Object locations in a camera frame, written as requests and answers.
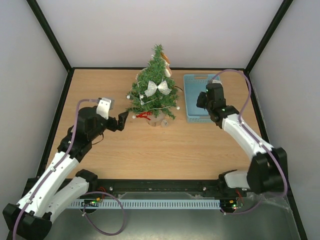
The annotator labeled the white ball fairy light string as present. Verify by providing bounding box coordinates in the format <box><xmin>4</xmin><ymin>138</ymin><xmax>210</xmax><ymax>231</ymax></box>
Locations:
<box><xmin>126</xmin><ymin>53</ymin><xmax>181</xmax><ymax>120</ymax></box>

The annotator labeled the small green christmas tree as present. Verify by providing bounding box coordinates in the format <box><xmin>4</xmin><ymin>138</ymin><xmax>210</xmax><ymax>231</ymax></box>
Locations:
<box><xmin>126</xmin><ymin>44</ymin><xmax>179</xmax><ymax>121</ymax></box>

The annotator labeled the white mesh ribbon bow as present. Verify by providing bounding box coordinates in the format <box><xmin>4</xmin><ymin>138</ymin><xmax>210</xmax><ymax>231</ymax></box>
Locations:
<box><xmin>144</xmin><ymin>80</ymin><xmax>172</xmax><ymax>97</ymax></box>

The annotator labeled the gingerbread man ornament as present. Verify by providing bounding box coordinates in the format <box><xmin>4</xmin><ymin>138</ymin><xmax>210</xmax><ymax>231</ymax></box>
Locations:
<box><xmin>160</xmin><ymin>52</ymin><xmax>172</xmax><ymax>78</ymax></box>

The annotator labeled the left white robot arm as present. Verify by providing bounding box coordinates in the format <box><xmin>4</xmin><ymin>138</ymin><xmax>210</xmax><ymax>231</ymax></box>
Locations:
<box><xmin>2</xmin><ymin>104</ymin><xmax>128</xmax><ymax>240</ymax></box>

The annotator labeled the round wooden tree base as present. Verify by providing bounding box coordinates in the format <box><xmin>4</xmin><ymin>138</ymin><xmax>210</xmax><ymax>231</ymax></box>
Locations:
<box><xmin>146</xmin><ymin>111</ymin><xmax>165</xmax><ymax>127</ymax></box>

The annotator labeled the light blue plastic basket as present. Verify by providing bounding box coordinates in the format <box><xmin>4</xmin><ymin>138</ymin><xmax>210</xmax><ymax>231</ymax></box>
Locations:
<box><xmin>183</xmin><ymin>74</ymin><xmax>215</xmax><ymax>123</ymax></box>

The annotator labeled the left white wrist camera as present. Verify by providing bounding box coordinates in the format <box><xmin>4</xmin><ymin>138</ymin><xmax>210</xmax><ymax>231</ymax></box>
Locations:
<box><xmin>96</xmin><ymin>97</ymin><xmax>114</xmax><ymax>120</ymax></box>

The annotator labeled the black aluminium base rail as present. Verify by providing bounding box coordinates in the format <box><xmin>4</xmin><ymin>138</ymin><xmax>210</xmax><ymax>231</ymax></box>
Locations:
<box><xmin>24</xmin><ymin>178</ymin><xmax>291</xmax><ymax>198</ymax></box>

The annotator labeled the light blue slotted cable duct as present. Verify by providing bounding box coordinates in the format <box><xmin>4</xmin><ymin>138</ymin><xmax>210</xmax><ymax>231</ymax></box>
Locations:
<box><xmin>67</xmin><ymin>199</ymin><xmax>221</xmax><ymax>210</ymax></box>

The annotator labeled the black frame post left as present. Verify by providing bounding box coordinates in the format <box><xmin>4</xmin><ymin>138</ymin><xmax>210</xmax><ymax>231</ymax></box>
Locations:
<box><xmin>26</xmin><ymin>0</ymin><xmax>72</xmax><ymax>72</ymax></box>

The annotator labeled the black frame post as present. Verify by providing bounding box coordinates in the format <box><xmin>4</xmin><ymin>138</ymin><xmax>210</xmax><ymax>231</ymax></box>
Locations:
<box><xmin>26</xmin><ymin>0</ymin><xmax>72</xmax><ymax>72</ymax></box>
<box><xmin>244</xmin><ymin>0</ymin><xmax>294</xmax><ymax>74</ymax></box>

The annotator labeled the black frame post right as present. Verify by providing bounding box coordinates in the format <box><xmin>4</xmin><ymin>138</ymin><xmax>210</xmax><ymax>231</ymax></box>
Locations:
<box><xmin>244</xmin><ymin>0</ymin><xmax>294</xmax><ymax>74</ymax></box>

